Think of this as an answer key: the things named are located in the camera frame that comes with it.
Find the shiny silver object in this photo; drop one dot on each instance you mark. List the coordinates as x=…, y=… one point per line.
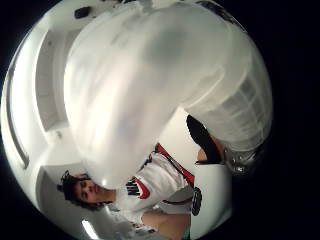
x=240, y=160

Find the black flat device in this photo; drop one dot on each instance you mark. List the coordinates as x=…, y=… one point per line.
x=196, y=201

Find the the person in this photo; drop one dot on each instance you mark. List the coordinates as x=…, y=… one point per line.
x=156, y=186

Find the long ceiling lamp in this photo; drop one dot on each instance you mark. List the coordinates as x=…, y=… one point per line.
x=89, y=229

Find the small black object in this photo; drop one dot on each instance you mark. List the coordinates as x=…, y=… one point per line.
x=82, y=12

